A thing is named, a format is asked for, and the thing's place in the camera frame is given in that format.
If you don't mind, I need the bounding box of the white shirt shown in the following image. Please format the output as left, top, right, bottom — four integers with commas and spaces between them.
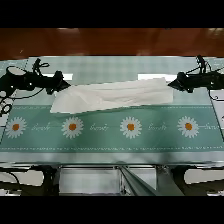
49, 77, 175, 115

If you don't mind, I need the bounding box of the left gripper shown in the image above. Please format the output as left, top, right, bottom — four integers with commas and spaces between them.
45, 70, 72, 96

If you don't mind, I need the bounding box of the silver frame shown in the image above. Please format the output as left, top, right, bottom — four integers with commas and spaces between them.
0, 151, 224, 197

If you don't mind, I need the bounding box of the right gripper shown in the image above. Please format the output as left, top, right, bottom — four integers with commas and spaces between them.
167, 71, 195, 94

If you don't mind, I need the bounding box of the black cable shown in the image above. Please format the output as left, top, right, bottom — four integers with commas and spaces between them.
0, 87, 45, 116

